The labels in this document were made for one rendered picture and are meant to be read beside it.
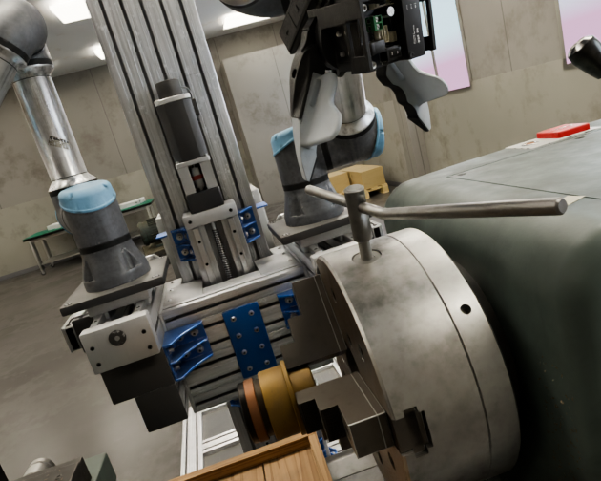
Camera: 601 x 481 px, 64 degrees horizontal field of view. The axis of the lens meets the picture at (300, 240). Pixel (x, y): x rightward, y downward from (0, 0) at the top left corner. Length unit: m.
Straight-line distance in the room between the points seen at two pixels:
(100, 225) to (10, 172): 9.56
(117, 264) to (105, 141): 9.15
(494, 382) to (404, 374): 0.09
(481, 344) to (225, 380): 0.82
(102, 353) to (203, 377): 0.27
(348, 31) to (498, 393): 0.36
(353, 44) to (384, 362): 0.29
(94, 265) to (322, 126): 0.83
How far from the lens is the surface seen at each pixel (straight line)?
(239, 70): 9.39
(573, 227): 0.48
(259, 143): 9.32
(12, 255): 10.90
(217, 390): 1.24
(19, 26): 1.21
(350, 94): 1.05
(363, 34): 0.39
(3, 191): 10.76
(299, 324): 0.63
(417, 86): 0.49
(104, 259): 1.15
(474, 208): 0.40
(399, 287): 0.52
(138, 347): 1.06
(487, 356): 0.52
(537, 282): 0.48
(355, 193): 0.51
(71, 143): 1.31
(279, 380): 0.60
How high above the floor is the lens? 1.40
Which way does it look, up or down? 14 degrees down
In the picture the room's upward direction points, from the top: 16 degrees counter-clockwise
